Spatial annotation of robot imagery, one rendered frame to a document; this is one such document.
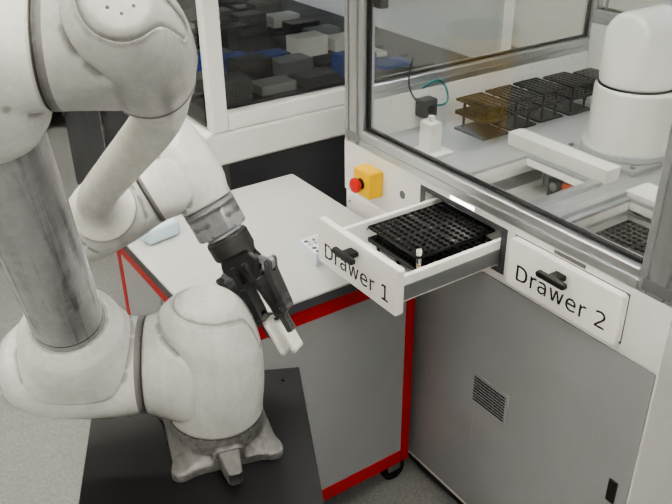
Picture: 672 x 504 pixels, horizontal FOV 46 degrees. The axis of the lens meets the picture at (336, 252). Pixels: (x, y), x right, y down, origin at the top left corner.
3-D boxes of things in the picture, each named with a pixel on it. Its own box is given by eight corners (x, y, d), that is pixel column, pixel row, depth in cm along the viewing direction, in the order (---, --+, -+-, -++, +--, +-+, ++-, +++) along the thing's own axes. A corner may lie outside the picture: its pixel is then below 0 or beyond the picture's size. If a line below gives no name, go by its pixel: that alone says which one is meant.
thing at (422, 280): (398, 305, 161) (399, 279, 158) (328, 254, 179) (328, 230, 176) (536, 250, 180) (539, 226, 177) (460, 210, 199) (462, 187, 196)
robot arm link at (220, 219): (210, 206, 126) (228, 238, 127) (240, 185, 133) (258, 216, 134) (173, 223, 131) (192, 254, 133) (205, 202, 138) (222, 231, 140)
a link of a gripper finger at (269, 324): (264, 322, 136) (261, 323, 137) (284, 356, 138) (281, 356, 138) (273, 313, 139) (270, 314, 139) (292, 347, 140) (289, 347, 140)
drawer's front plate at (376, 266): (396, 317, 159) (397, 271, 154) (318, 259, 180) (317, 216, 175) (403, 315, 160) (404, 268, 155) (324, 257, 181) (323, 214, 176)
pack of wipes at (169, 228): (181, 234, 204) (180, 219, 202) (150, 247, 199) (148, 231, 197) (150, 216, 214) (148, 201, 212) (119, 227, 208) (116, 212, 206)
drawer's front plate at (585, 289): (614, 346, 150) (623, 297, 145) (505, 281, 171) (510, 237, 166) (620, 343, 151) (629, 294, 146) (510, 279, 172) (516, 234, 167)
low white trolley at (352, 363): (235, 576, 202) (209, 333, 165) (143, 438, 247) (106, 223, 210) (412, 481, 231) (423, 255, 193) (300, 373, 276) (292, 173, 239)
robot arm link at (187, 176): (231, 187, 138) (165, 225, 136) (186, 108, 135) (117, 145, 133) (237, 189, 128) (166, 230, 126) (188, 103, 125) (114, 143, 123)
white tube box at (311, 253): (316, 267, 189) (316, 253, 187) (298, 253, 195) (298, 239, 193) (359, 253, 195) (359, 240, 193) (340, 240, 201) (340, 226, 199)
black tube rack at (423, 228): (416, 283, 167) (417, 257, 164) (367, 250, 180) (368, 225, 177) (492, 254, 178) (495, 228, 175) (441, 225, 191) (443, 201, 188)
